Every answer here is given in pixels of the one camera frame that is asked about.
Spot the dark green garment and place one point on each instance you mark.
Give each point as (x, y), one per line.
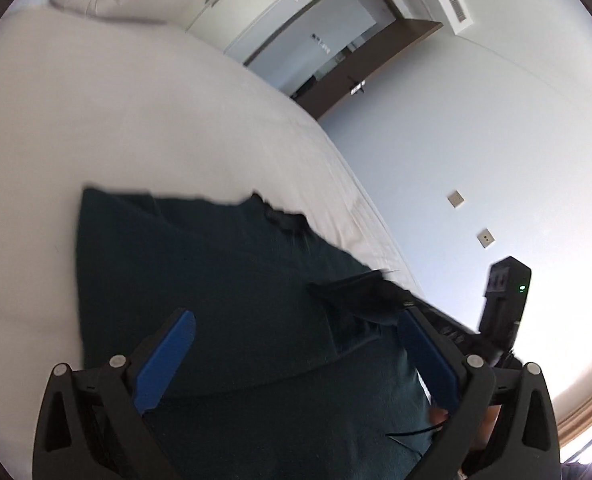
(225, 285)

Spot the wooden window frame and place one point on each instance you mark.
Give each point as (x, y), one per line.
(583, 420)

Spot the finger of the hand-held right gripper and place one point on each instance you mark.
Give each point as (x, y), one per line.
(448, 331)

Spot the white bed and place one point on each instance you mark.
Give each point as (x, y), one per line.
(125, 110)

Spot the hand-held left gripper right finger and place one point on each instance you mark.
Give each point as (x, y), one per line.
(428, 365)

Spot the beige wall socket plate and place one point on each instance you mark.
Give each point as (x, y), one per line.
(456, 198)
(486, 238)

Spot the brown wooden door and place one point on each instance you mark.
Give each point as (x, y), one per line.
(376, 60)

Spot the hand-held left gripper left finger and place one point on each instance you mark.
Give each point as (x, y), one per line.
(168, 360)

